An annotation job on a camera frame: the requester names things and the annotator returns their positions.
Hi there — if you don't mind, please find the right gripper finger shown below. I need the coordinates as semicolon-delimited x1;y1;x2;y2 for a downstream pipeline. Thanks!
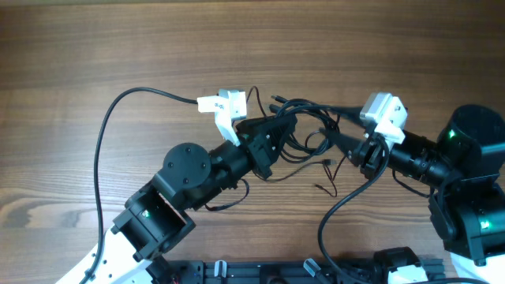
320;128;363;166
316;105;365;129

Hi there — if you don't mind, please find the black cable bundle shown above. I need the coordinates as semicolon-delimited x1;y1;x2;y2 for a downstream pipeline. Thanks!
245;85;348;198

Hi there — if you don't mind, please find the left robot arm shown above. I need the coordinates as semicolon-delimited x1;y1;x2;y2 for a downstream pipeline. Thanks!
59;114;297;283

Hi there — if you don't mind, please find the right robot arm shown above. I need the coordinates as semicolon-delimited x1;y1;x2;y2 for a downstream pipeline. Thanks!
324;105;504;283

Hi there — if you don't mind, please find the right camera black cable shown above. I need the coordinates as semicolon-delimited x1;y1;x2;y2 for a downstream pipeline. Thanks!
317;136;490;284

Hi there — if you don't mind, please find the camera black cable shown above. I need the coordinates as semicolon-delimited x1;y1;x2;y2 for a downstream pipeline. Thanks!
317;136;490;284
78;87;199;284

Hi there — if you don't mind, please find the left camera black cable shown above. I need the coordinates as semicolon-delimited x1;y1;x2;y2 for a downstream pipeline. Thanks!
78;87;199;284

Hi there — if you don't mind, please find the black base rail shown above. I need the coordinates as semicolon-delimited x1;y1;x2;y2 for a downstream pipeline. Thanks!
146;258;446;284

